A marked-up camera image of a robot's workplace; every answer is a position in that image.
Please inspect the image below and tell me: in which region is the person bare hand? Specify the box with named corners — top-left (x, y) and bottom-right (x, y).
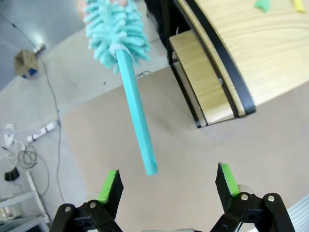
top-left (76, 0), bottom-right (128, 19)

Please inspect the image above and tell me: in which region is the yellow paper scrap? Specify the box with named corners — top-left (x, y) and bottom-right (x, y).
top-left (291, 0), bottom-right (307, 13)

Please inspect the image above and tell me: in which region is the thin black floor cable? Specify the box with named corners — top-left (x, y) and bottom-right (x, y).
top-left (0, 13), bottom-right (66, 204)

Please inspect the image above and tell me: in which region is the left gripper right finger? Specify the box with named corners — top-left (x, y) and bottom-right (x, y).
top-left (210, 162), bottom-right (296, 232)

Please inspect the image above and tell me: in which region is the silver power strip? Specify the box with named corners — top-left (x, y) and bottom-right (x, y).
top-left (26, 122), bottom-right (57, 143)

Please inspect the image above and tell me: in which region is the white table leg frame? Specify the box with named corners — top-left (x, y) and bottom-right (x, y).
top-left (0, 171), bottom-right (53, 232)

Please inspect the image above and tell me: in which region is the grey coiled cable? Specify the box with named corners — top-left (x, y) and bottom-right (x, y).
top-left (18, 144), bottom-right (50, 198)

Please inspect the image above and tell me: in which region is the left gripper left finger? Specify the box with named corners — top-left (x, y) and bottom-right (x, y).
top-left (51, 169), bottom-right (125, 232)

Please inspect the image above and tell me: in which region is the black caster foot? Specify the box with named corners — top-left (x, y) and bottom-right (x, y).
top-left (4, 168), bottom-right (20, 182)

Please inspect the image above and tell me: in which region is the two-tier wood metal shelf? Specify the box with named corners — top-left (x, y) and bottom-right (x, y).
top-left (160, 0), bottom-right (309, 129)

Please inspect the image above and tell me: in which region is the teal microfiber duster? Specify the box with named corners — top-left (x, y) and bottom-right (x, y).
top-left (83, 0), bottom-right (159, 176)

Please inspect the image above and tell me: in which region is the green paper scrap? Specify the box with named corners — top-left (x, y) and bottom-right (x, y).
top-left (253, 0), bottom-right (272, 13)

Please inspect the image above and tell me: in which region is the brown cardboard box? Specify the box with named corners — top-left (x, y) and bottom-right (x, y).
top-left (14, 49), bottom-right (39, 79)

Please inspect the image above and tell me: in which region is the white plug adapter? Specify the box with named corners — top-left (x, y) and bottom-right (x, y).
top-left (3, 123), bottom-right (17, 147)

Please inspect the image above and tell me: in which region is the person in black shirt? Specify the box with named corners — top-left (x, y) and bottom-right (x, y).
top-left (144, 0), bottom-right (170, 48)

